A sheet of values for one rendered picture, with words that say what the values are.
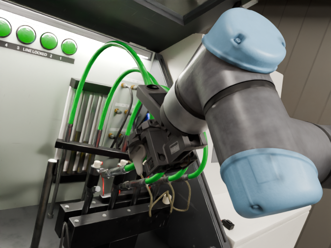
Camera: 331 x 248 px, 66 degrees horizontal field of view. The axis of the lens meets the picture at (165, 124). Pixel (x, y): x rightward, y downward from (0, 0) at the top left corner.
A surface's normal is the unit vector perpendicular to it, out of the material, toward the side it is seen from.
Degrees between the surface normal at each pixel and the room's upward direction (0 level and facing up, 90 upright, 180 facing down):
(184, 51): 90
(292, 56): 90
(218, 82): 77
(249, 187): 87
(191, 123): 133
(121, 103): 90
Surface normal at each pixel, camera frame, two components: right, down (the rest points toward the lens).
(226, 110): -0.64, -0.22
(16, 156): 0.64, 0.33
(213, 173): 0.69, 0.10
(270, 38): 0.37, -0.48
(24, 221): 0.28, -0.94
